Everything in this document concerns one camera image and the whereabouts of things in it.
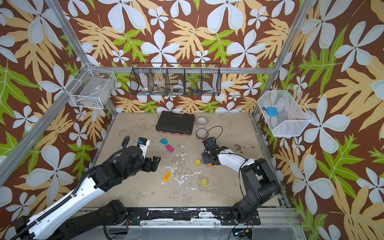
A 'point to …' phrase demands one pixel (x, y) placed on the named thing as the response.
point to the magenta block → (169, 148)
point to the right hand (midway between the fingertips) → (209, 157)
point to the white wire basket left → (91, 88)
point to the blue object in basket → (272, 111)
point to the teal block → (163, 141)
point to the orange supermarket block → (210, 165)
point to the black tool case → (175, 123)
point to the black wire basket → (176, 79)
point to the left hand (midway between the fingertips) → (153, 155)
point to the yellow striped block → (167, 176)
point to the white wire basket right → (283, 112)
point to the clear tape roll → (201, 122)
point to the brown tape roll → (200, 138)
